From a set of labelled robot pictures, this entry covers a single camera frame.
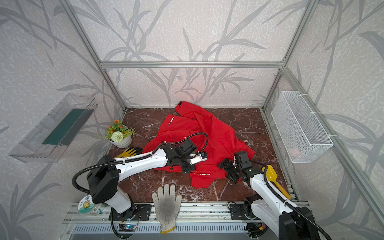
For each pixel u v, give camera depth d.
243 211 0.73
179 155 0.62
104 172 0.49
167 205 0.76
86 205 0.69
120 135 0.85
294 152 0.73
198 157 0.72
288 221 0.40
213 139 0.96
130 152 0.94
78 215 0.74
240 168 0.65
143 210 0.75
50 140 0.65
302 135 0.61
